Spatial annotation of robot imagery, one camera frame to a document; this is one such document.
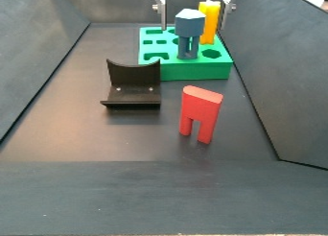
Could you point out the green foam shape board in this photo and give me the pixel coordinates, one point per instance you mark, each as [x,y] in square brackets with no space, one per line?
[159,45]

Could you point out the blue hexagon peg block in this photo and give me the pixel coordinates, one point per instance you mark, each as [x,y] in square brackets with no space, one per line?
[190,28]

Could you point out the black curved holder stand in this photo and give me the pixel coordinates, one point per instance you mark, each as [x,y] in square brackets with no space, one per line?
[135,85]

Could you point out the yellow star peg block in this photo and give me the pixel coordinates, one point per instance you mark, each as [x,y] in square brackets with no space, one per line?
[210,8]

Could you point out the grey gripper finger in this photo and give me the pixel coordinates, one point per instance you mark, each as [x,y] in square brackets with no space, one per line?
[160,8]
[228,6]

